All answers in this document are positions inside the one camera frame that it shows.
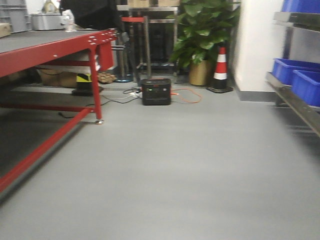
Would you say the steel rack shelf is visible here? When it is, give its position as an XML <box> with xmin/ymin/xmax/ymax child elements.
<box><xmin>266</xmin><ymin>11</ymin><xmax>320</xmax><ymax>135</ymax></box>

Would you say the blue bin on rack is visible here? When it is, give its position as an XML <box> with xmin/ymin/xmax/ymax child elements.
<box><xmin>271</xmin><ymin>58</ymin><xmax>320</xmax><ymax>86</ymax></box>
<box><xmin>291</xmin><ymin>70</ymin><xmax>320</xmax><ymax>107</ymax></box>

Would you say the red white traffic cone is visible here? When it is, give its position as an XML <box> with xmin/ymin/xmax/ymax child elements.
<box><xmin>206</xmin><ymin>46</ymin><xmax>233</xmax><ymax>94</ymax></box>

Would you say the black portable power station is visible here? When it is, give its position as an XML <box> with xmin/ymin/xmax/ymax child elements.
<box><xmin>141</xmin><ymin>78</ymin><xmax>171</xmax><ymax>106</ymax></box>

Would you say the orange extension cable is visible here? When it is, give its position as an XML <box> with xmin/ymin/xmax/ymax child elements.
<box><xmin>170</xmin><ymin>87</ymin><xmax>202</xmax><ymax>105</ymax></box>

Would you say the red metal workbench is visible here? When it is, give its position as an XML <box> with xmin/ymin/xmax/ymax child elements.
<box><xmin>0</xmin><ymin>29</ymin><xmax>118</xmax><ymax>195</ymax></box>

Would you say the red top stool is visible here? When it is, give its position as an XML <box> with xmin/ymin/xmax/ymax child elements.
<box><xmin>112</xmin><ymin>16</ymin><xmax>152</xmax><ymax>87</ymax></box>

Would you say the silver appliance on bench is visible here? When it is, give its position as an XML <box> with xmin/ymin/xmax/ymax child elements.
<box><xmin>31</xmin><ymin>12</ymin><xmax>64</xmax><ymax>31</ymax></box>

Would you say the yellow black striped base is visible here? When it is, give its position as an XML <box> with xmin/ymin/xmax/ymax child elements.
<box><xmin>71</xmin><ymin>73</ymin><xmax>93</xmax><ymax>96</ymax></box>

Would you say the steel frame stand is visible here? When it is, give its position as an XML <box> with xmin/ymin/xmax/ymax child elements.
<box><xmin>117</xmin><ymin>4</ymin><xmax>179</xmax><ymax>82</ymax></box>

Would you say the cardboard box under bench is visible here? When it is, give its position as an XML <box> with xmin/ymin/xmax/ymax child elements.
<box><xmin>37</xmin><ymin>69</ymin><xmax>77</xmax><ymax>88</ymax></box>

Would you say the green potted plant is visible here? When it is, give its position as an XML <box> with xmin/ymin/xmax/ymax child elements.
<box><xmin>170</xmin><ymin>0</ymin><xmax>241</xmax><ymax>86</ymax></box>

